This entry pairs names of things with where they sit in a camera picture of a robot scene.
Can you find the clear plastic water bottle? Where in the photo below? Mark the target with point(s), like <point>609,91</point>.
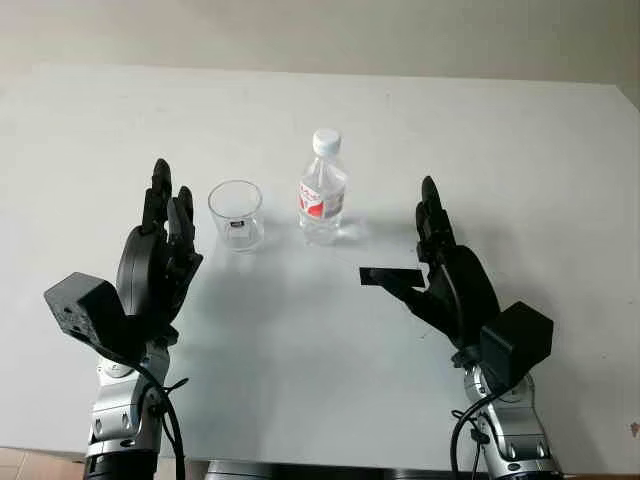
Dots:
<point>322,205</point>

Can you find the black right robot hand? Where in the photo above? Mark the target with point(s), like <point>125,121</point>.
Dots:
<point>467,290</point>

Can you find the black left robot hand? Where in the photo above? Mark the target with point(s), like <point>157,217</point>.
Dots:
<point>145,270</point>

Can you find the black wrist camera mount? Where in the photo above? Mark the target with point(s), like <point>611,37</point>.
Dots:
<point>520,340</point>
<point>82,305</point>

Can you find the black tape strip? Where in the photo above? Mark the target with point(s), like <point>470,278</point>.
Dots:
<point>390,276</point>

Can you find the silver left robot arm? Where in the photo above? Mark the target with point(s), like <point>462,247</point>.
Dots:
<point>117,400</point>

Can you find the clear glass cup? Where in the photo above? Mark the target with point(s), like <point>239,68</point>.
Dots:
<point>237,220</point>

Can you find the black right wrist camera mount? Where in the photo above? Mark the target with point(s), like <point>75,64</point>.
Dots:
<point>520,340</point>

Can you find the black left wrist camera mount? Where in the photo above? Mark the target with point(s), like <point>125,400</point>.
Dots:
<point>82,305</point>

